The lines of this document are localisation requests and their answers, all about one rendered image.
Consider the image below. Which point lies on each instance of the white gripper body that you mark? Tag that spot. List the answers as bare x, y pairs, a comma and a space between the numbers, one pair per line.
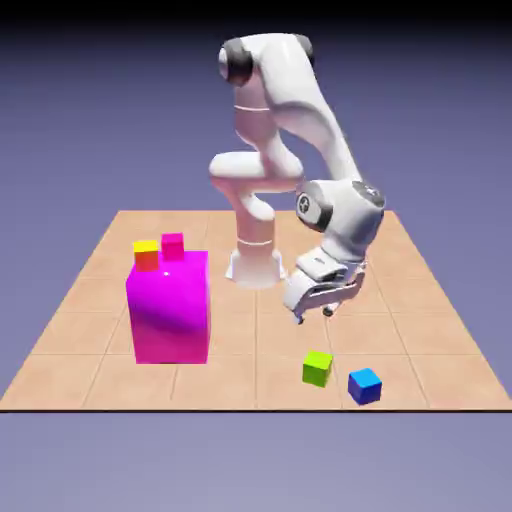
300, 292

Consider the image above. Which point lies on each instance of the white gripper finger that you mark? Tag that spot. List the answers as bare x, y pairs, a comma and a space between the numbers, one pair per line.
328, 310
298, 319

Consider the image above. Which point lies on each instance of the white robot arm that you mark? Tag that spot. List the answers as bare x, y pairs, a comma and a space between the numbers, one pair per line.
304, 116

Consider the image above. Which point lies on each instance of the small green cube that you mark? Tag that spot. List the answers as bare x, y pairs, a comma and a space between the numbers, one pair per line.
317, 370

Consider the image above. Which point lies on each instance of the small blue cube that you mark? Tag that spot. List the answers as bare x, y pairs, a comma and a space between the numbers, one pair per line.
364, 386

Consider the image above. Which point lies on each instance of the small pink cube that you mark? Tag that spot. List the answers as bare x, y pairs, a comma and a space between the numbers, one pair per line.
172, 246

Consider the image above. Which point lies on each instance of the small yellow cube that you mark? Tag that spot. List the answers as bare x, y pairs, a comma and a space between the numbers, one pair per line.
146, 256

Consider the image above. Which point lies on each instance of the large magenta box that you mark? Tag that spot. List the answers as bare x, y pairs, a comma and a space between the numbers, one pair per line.
170, 312

